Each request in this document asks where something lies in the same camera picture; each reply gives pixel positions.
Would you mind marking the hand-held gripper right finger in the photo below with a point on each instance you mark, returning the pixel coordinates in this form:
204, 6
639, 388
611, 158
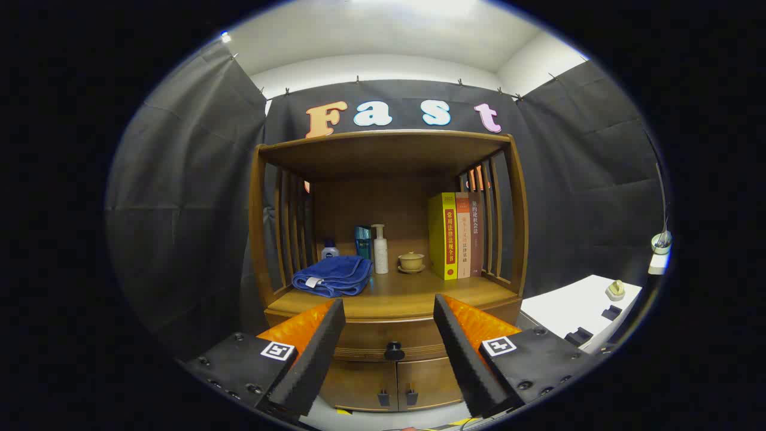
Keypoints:
464, 365

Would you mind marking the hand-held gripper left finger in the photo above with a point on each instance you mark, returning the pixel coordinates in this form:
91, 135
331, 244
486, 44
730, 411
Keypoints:
311, 365

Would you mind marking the wooden drawer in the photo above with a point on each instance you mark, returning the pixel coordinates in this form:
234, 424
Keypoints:
389, 332

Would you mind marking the wooden cabinet door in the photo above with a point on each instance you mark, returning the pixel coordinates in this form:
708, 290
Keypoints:
359, 386
428, 383

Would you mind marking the white side cabinet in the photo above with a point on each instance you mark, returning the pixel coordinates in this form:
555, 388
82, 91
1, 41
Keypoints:
574, 305

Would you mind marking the wooden cabinet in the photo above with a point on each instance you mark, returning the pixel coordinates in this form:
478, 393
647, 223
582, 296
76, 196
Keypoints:
383, 155

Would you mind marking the blue folded towel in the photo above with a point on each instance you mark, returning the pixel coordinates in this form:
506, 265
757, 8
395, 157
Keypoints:
335, 275

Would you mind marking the yellow saucer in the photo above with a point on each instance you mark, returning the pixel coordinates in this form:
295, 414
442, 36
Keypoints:
412, 270

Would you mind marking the small white blue-capped bottle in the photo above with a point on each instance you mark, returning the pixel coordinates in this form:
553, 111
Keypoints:
330, 251

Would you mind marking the yellow lidded teacup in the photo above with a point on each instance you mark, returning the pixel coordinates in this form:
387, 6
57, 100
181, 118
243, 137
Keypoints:
411, 261

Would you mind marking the small black box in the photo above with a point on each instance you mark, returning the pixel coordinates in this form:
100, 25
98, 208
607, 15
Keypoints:
578, 337
611, 312

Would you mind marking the orange and white book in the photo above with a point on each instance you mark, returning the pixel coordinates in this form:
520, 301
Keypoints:
462, 239

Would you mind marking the brown book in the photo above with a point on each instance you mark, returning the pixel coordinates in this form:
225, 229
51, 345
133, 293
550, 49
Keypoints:
476, 239

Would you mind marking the yellow book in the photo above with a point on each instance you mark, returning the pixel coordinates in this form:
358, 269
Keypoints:
440, 239

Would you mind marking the white pump bottle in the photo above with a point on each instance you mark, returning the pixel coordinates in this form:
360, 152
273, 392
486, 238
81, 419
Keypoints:
380, 254

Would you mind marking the teal blue bottle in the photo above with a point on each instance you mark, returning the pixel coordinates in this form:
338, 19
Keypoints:
362, 242

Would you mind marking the white ledge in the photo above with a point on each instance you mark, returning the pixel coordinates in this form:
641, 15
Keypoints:
658, 264

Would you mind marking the small white cup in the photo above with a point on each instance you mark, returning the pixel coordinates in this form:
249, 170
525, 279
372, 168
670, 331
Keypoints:
661, 242

